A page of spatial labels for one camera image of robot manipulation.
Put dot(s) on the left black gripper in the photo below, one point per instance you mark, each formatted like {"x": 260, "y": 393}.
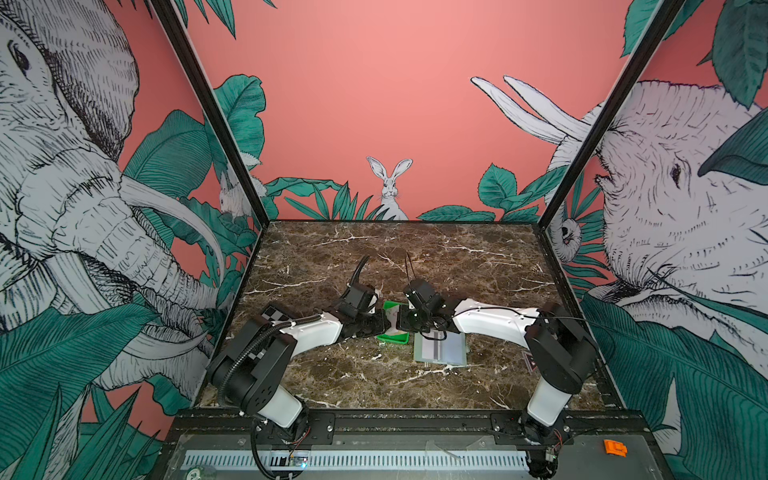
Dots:
{"x": 382, "y": 326}

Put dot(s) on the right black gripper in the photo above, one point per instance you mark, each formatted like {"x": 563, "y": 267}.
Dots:
{"x": 402, "y": 321}

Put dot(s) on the green plastic card tray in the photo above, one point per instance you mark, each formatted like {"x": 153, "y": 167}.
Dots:
{"x": 393, "y": 334}

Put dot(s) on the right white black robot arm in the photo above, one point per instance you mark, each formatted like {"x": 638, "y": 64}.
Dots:
{"x": 562, "y": 349}

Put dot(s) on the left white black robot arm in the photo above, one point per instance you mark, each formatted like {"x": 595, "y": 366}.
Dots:
{"x": 248, "y": 373}

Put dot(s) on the black white checkerboard plate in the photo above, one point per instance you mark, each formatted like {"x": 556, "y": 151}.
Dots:
{"x": 273, "y": 314}

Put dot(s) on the triangular warning sticker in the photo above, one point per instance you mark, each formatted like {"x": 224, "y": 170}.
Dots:
{"x": 529, "y": 361}

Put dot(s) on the orange plastic clip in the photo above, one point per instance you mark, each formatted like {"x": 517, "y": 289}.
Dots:
{"x": 616, "y": 448}

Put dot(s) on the black front mounting rail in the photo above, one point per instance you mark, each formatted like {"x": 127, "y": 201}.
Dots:
{"x": 329, "y": 425}

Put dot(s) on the white perforated cable duct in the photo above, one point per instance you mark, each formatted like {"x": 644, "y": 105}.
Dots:
{"x": 353, "y": 460}

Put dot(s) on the left black frame post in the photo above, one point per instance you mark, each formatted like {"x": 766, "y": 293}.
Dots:
{"x": 167, "y": 13}

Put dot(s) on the black frame post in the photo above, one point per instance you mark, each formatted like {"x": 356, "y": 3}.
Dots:
{"x": 660, "y": 21}
{"x": 167, "y": 13}

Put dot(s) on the right black frame post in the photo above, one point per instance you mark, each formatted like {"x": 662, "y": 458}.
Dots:
{"x": 660, "y": 21}

